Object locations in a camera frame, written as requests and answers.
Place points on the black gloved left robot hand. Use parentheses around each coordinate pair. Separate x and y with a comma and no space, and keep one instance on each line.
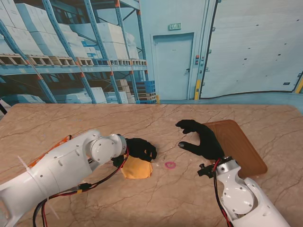
(140,149)

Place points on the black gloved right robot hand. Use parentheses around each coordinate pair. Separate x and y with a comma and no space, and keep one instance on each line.
(207,142)

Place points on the yellow cloth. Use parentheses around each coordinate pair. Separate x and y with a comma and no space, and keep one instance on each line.
(137,169)

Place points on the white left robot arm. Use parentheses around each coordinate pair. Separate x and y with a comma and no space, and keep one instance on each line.
(59,168)

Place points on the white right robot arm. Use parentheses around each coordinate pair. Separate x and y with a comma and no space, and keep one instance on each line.
(239,194)

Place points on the brown wooden tray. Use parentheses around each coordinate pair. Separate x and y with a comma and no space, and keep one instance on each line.
(236,146)

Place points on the pink hair band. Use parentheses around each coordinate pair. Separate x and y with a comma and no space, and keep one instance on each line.
(166,165)

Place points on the orange test tube rack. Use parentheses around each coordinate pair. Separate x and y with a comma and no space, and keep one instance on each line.
(62,141)

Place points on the warehouse print backdrop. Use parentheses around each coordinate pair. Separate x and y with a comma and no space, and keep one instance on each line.
(165,59)

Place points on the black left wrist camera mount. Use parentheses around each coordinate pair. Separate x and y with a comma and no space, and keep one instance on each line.
(118,162)

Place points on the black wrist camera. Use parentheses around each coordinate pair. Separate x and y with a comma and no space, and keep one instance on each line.
(205,170)

